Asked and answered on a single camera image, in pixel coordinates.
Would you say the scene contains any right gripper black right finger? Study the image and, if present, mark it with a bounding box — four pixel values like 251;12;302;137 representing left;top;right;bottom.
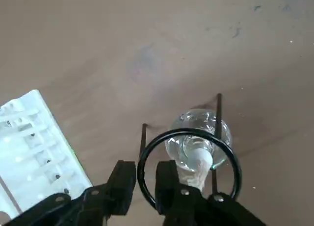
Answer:
155;160;267;226

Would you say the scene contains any white test tube rack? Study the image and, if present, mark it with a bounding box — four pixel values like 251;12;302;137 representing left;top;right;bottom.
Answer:
0;89;94;221

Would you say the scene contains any black wire tripod stand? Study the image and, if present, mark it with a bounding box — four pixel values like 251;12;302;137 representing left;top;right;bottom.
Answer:
136;93;243;212

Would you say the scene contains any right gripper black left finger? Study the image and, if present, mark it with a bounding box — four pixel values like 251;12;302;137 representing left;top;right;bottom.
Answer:
3;159;137;226

